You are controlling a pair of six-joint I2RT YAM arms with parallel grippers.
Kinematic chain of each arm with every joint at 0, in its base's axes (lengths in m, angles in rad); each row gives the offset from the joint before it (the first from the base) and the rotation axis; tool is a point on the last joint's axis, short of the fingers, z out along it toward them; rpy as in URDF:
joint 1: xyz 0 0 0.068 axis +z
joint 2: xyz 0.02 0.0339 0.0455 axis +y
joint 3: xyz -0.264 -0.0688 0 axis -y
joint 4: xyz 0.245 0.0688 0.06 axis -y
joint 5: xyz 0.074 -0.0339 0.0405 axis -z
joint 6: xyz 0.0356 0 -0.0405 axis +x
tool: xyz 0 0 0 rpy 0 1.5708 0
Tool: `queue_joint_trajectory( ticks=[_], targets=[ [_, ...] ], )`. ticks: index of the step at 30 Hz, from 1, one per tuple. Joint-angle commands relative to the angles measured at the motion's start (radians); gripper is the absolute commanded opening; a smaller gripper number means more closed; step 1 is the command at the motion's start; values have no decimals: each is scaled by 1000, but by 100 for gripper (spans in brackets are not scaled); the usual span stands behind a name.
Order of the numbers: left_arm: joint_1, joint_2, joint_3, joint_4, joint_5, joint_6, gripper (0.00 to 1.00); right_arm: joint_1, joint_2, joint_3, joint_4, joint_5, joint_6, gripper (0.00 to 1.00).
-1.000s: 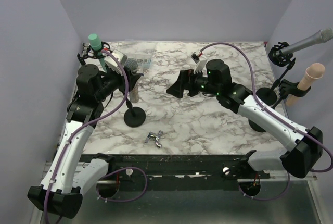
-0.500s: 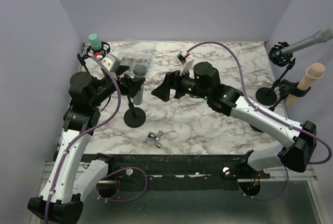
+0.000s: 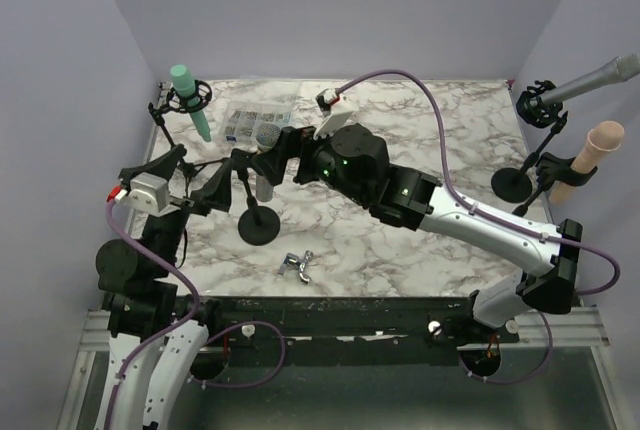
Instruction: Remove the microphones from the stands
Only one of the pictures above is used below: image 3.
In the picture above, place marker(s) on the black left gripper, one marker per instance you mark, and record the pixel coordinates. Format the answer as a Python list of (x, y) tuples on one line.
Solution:
[(216, 191)]

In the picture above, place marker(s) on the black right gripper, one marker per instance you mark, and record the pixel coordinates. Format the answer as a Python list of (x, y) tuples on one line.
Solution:
[(273, 162)]

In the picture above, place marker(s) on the rhinestone mesh-head microphone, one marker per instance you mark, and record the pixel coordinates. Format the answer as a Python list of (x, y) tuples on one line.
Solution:
[(266, 138)]

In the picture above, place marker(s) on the black round-base clip stand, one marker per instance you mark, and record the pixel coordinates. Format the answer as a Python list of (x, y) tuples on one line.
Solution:
[(258, 225)]

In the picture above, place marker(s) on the black tripod shock-mount stand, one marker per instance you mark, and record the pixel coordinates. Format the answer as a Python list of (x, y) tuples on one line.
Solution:
[(169, 102)]

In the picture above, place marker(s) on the mint green microphone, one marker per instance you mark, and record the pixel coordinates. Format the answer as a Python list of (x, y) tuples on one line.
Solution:
[(187, 90)]

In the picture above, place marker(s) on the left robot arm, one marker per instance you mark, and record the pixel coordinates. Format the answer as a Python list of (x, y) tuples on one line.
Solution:
[(156, 316)]

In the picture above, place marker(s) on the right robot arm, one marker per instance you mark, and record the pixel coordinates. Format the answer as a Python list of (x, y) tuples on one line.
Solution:
[(547, 271)]

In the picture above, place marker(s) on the black clip microphone stand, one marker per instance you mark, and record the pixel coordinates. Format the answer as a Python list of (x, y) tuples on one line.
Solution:
[(550, 170)]

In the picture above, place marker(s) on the beige pink microphone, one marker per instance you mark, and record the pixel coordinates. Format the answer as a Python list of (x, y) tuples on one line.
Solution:
[(601, 141)]

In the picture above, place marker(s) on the silver grey microphone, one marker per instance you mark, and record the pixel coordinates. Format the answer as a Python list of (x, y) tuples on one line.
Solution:
[(618, 70)]

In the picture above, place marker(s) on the clear plastic screw box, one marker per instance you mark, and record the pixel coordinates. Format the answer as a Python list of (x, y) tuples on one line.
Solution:
[(243, 118)]

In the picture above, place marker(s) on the chrome faucet piece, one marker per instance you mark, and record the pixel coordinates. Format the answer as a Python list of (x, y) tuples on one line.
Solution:
[(297, 263)]

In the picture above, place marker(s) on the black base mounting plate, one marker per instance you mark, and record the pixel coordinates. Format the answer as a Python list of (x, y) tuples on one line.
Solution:
[(340, 331)]

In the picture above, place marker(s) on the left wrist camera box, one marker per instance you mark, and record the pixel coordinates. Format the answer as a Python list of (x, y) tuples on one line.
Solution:
[(145, 193)]

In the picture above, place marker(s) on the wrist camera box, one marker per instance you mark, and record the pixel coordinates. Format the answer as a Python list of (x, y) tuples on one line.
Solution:
[(145, 193), (336, 111)]

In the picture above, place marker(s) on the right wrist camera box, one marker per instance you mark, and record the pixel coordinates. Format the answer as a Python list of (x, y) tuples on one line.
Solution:
[(336, 111)]

